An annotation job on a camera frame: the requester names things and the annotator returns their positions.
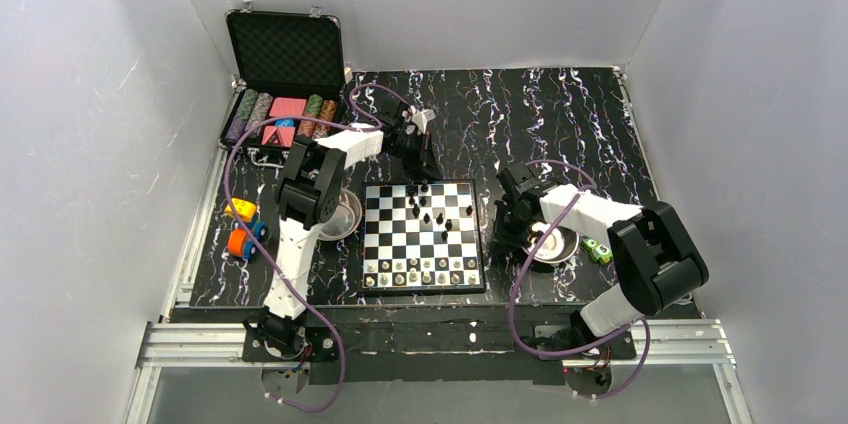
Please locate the small steel bowl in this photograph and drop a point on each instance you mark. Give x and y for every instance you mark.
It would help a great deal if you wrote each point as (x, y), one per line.
(346, 218)

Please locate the colourful toy block car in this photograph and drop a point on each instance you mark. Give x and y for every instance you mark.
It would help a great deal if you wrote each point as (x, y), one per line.
(241, 241)

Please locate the black and white chessboard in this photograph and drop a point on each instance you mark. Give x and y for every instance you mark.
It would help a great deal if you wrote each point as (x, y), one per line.
(421, 239)

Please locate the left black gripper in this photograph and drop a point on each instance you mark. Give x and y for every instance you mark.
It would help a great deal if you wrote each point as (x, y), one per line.
(419, 157)

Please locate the green toy car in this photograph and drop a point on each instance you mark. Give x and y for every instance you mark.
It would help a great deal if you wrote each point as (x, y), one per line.
(598, 252)

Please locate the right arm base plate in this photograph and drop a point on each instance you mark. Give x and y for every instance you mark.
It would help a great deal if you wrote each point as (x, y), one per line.
(558, 338)

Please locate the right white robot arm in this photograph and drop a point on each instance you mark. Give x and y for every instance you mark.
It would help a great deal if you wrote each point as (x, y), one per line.
(656, 260)

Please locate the black poker chip case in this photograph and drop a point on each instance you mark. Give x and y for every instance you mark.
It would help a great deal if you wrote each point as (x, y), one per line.
(286, 55)

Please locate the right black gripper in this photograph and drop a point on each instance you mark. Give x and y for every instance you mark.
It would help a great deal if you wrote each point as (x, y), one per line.
(506, 219)

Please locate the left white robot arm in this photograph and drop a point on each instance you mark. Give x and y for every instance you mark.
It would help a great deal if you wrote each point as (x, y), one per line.
(308, 196)

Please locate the aluminium frame rail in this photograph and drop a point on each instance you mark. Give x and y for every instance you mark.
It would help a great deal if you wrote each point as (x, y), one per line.
(430, 358)

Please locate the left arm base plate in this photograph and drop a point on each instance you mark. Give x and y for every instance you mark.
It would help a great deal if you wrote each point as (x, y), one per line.
(304, 345)

